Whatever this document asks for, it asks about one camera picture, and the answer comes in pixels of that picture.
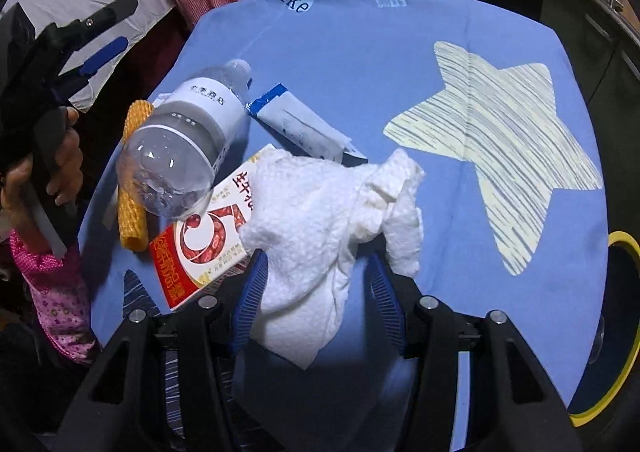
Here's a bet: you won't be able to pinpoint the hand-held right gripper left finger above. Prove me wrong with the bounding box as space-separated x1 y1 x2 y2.
52 249 271 452

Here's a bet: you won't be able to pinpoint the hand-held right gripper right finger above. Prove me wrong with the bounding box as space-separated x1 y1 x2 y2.
369 252 586 452

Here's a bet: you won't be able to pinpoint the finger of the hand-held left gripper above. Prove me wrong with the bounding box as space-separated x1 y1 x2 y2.
40 0 139 52
50 36 129 103

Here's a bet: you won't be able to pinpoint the white paper towel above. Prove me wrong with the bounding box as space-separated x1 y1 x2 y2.
237 146 426 372

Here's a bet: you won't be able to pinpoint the black bin with yellow rim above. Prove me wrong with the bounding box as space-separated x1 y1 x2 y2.
565 231 640 428

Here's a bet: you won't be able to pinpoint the person's left forearm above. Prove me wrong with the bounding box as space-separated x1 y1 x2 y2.
9 229 101 367

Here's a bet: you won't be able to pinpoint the person's left hand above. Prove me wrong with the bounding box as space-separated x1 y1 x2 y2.
0 107 85 249

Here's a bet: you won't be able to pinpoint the red and white carton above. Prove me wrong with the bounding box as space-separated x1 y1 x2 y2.
148 145 278 311

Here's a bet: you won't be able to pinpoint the clear plastic bottle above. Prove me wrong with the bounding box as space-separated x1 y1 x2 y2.
116 59 253 222

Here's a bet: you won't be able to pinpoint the yellow corn cob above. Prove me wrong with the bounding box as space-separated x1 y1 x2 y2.
117 100 153 251

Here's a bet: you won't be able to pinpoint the blue and white sachet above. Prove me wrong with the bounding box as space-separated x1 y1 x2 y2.
245 84 370 165

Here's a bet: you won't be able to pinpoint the dark green base cabinets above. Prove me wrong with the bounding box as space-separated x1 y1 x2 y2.
462 0 640 133

